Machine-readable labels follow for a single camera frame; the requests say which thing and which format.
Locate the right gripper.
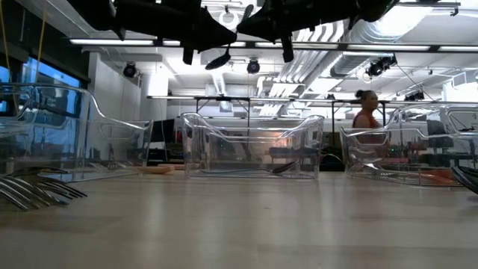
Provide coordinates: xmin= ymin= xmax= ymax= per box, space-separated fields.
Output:
xmin=238 ymin=0 xmax=356 ymax=64

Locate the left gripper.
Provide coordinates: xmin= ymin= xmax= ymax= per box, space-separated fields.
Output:
xmin=115 ymin=0 xmax=238 ymax=65

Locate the orange-handled silver fork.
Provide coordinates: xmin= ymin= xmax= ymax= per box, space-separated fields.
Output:
xmin=346 ymin=162 xmax=461 ymax=187
xmin=361 ymin=164 xmax=455 ymax=186

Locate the black fork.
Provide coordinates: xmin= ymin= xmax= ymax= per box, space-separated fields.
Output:
xmin=7 ymin=166 xmax=70 ymax=176
xmin=37 ymin=181 xmax=89 ymax=200

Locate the long ceiling light strip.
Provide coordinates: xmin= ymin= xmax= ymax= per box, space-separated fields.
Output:
xmin=69 ymin=37 xmax=478 ymax=53

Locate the clear plastic bin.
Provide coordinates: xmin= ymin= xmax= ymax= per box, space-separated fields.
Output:
xmin=338 ymin=103 xmax=478 ymax=188
xmin=181 ymin=111 xmax=326 ymax=180
xmin=0 ymin=81 xmax=155 ymax=185
xmin=196 ymin=123 xmax=313 ymax=171

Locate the black monitor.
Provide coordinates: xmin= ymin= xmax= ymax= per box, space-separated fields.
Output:
xmin=150 ymin=118 xmax=176 ymax=144

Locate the person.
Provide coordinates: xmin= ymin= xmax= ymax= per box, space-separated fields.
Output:
xmin=350 ymin=88 xmax=388 ymax=158

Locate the white ceiling ring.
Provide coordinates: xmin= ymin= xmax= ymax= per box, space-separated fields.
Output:
xmin=217 ymin=10 xmax=240 ymax=31

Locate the silver ventilation duct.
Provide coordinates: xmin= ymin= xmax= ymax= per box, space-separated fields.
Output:
xmin=278 ymin=7 xmax=378 ymax=89

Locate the yellow cable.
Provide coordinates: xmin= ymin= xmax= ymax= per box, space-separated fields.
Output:
xmin=35 ymin=10 xmax=49 ymax=84

